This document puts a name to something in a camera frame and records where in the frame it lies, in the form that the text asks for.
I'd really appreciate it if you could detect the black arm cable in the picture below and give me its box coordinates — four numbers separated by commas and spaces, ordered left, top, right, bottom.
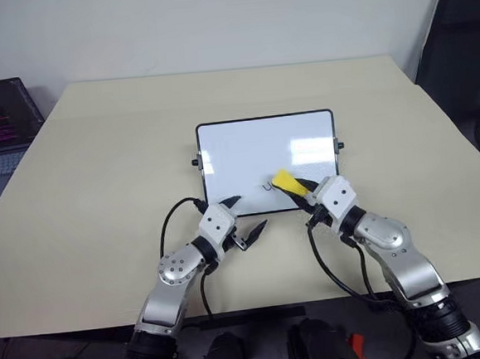
156, 196, 216, 322
305, 211, 415, 349

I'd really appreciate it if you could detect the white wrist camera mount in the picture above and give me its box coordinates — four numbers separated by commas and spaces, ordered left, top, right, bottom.
196, 201, 241, 261
314, 173, 361, 230

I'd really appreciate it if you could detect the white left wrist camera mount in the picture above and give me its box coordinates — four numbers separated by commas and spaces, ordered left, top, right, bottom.
196, 201, 241, 261

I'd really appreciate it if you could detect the yellow eraser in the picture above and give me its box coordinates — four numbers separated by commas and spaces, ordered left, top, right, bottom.
272, 166, 309, 199

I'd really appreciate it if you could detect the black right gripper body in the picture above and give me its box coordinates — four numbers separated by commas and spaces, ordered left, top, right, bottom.
303, 192, 332, 229

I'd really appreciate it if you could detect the black-framed small whiteboard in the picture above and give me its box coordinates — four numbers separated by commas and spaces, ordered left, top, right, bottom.
188, 107, 351, 221

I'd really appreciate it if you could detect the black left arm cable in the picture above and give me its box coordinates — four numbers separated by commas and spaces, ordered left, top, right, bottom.
156, 196, 216, 322

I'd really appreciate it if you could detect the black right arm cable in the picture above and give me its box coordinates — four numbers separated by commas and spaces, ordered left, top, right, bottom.
305, 211, 415, 349

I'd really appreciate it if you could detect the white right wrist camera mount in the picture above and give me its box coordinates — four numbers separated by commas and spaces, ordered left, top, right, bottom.
314, 173, 361, 230

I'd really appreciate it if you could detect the large dark rounded shape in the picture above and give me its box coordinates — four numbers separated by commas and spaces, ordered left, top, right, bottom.
284, 314, 355, 359

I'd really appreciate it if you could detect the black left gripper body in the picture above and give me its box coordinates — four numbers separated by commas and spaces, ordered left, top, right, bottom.
221, 226, 247, 253

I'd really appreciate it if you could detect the small red part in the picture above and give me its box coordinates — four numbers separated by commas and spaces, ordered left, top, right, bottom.
347, 332, 369, 359

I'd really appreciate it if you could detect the black office chair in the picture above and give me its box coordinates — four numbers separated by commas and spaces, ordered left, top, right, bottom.
408, 0, 480, 163

